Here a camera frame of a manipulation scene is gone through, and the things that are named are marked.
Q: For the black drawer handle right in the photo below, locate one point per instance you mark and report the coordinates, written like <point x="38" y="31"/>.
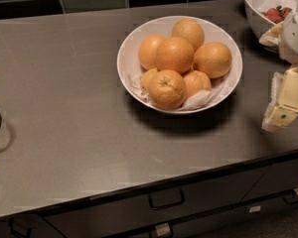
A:
<point x="291" y="198"/>

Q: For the black drawer handle left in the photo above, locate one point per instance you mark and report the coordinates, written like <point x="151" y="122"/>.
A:
<point x="19" y="228"/>

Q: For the white bowl with strawberries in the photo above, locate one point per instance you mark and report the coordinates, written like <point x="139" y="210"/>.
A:
<point x="258" y="23"/>

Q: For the black drawer handle centre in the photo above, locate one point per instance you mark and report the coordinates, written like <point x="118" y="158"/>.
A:
<point x="166" y="199"/>

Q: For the white paper in bowl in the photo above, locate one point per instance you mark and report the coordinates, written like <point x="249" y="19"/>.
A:
<point x="200" y="100"/>

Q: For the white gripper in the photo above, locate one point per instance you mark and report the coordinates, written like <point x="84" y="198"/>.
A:
<point x="296" y="37"/>

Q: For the lower drawer handle label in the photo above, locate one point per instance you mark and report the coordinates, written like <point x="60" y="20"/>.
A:
<point x="163" y="230"/>

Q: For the strawberries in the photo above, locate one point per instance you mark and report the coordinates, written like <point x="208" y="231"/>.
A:
<point x="277" y="14"/>

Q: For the white bowl with oranges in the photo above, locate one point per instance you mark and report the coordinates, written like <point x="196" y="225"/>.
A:
<point x="128" y="62"/>

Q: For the black drawer handle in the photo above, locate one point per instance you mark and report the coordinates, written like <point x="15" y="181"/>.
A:
<point x="291" y="198"/>
<point x="19" y="228"/>
<point x="166" y="199"/>

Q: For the small left front orange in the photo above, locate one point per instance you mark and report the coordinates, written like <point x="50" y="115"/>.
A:
<point x="146" y="78"/>

